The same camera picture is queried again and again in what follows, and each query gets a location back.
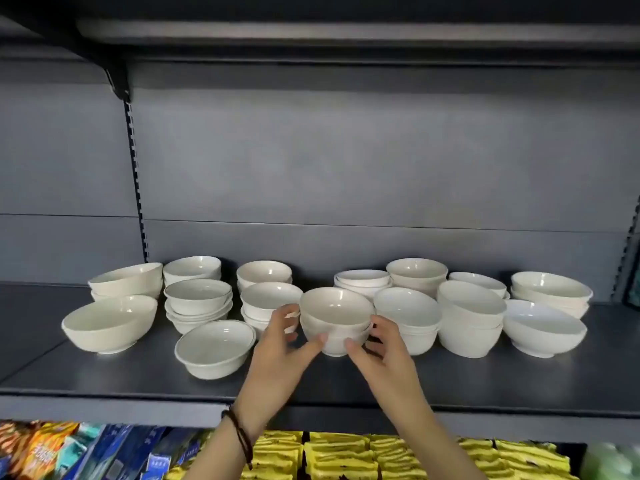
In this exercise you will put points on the green packets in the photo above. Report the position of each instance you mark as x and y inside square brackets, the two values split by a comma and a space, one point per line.
[610, 464]

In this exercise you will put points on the large grey metal back panel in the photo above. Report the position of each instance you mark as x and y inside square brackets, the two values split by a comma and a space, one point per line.
[60, 144]
[375, 154]

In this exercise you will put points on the person's left hand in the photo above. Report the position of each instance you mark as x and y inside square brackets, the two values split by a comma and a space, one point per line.
[270, 364]

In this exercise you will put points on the cream ceramic bowl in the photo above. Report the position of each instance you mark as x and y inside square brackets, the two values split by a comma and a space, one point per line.
[345, 330]
[337, 348]
[336, 304]

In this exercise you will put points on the yellow packets shelf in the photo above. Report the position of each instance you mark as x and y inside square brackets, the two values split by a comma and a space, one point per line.
[340, 454]

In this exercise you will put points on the teal packet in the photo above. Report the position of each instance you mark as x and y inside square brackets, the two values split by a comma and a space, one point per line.
[80, 444]

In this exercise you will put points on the brown snack packet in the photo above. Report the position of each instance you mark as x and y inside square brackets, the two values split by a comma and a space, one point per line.
[12, 439]

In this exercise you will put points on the narrow grey metal back panel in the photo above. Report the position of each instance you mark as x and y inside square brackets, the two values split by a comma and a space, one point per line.
[65, 249]

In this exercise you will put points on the orange snack packet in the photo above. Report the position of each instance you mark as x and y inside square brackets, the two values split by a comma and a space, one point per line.
[45, 449]

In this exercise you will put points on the small white ceramic bowl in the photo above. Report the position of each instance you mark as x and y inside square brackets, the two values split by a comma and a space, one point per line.
[252, 319]
[270, 294]
[241, 284]
[264, 270]

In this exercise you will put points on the row of blue boxes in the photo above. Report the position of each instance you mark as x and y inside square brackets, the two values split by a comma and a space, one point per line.
[130, 454]

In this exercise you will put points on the person's right hand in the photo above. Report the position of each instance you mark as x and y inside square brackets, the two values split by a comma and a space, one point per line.
[390, 374]

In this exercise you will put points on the deep white ceramic bowl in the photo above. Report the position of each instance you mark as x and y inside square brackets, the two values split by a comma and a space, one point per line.
[420, 342]
[407, 307]

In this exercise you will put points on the white wide-rimmed ceramic bowl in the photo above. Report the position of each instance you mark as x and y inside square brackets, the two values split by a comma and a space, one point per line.
[215, 349]

